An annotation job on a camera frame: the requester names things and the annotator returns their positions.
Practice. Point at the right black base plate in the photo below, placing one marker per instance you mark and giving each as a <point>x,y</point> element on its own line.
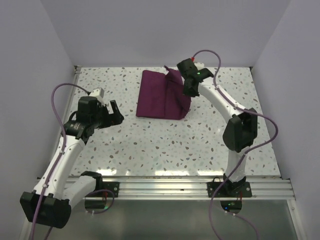
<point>229,189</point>

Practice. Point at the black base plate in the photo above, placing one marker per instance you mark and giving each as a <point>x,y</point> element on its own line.
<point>113,186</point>
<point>229,189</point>

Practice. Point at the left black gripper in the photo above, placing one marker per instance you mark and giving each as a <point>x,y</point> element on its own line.
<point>112,119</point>

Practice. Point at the aluminium rail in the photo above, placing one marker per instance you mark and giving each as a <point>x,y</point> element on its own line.
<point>197,188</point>
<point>58,99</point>

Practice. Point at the aluminium front rail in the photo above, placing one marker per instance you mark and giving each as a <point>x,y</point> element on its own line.
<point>197,188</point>

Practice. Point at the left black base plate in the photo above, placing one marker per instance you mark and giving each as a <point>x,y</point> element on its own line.
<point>113,186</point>

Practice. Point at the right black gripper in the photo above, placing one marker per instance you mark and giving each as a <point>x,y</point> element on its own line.
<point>189,93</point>

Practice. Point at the aluminium left rail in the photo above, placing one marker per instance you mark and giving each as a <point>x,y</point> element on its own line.
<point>58,99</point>

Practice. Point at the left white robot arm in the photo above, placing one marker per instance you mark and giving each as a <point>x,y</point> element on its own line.
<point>50,203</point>

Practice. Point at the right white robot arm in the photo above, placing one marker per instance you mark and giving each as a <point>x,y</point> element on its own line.
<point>239,134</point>

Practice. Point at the purple cloth wrap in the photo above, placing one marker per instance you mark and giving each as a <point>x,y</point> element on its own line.
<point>161,96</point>

